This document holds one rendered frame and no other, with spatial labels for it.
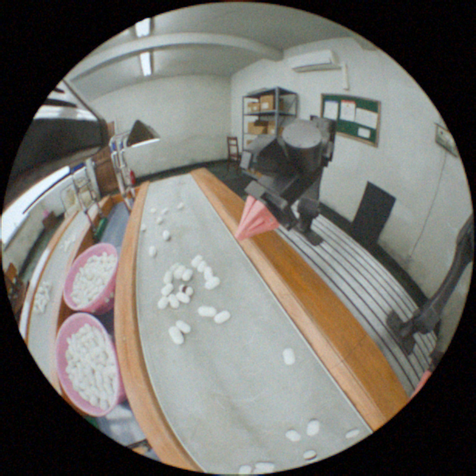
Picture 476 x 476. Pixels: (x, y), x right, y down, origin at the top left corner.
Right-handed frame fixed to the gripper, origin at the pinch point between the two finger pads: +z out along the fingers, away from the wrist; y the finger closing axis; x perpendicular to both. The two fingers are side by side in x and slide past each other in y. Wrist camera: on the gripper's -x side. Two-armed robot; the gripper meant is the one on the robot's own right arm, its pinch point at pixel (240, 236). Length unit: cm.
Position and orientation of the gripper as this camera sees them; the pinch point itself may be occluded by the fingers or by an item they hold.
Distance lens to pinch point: 28.3
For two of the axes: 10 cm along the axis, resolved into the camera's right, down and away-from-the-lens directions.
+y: 4.2, 5.8, -7.0
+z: -6.9, 7.0, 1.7
